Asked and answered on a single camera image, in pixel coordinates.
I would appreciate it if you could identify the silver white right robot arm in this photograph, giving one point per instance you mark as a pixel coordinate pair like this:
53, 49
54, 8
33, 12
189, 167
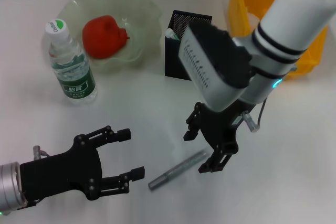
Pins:
288, 24

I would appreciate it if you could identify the clear green-label water bottle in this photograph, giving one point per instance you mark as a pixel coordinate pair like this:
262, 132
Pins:
73, 77

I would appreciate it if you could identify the black mesh pen holder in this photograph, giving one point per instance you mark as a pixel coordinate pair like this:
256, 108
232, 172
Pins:
173, 58

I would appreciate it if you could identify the white paper ball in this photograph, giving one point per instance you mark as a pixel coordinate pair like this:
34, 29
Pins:
252, 20

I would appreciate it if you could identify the pale green glass fruit plate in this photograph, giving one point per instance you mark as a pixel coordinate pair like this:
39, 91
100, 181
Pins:
136, 19

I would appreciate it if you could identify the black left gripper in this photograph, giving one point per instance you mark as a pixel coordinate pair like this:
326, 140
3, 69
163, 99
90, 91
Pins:
60, 174

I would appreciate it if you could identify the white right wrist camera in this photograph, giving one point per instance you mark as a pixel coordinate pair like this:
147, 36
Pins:
210, 69

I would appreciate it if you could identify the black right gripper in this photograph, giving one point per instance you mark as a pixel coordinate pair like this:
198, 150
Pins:
220, 127

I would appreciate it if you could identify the grey marker pen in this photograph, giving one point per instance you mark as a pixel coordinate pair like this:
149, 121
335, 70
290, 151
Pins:
176, 170

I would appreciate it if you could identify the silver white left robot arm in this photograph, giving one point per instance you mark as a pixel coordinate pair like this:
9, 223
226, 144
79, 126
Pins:
9, 187

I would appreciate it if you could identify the green utility knife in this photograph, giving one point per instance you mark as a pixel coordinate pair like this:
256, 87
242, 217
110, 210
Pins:
172, 34

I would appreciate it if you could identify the yellow plastic bin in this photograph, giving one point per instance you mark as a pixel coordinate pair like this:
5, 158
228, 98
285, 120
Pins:
239, 3

